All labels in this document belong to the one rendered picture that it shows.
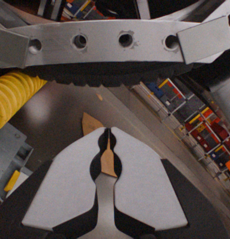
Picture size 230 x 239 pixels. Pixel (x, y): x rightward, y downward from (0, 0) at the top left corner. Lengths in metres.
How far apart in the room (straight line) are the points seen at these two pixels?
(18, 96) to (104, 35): 0.16
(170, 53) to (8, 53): 0.16
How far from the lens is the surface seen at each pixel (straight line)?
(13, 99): 0.28
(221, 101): 0.43
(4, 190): 0.65
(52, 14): 0.30
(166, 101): 4.09
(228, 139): 5.05
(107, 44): 0.19
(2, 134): 0.66
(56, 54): 0.20
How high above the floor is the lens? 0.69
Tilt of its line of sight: 20 degrees down
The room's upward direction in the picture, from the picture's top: 48 degrees clockwise
